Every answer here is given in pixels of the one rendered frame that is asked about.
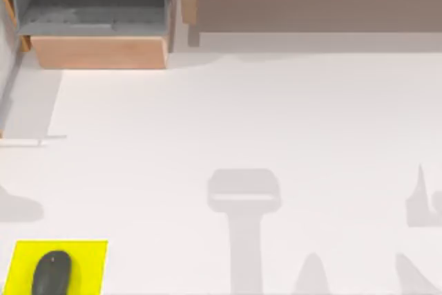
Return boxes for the grey pierced drawer inside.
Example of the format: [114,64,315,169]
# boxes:
[9,0,179,53]

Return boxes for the pale wooden drawer front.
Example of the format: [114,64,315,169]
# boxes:
[30,35,166,70]

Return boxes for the wooden cupboard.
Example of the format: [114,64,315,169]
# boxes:
[0,0,32,53]

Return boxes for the flat yellow square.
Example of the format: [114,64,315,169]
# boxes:
[0,240,109,295]

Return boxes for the dark grey computer mouse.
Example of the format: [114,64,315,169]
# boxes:
[31,250,73,295]

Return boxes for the wooden open shelf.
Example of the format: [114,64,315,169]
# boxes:
[180,0,442,48]

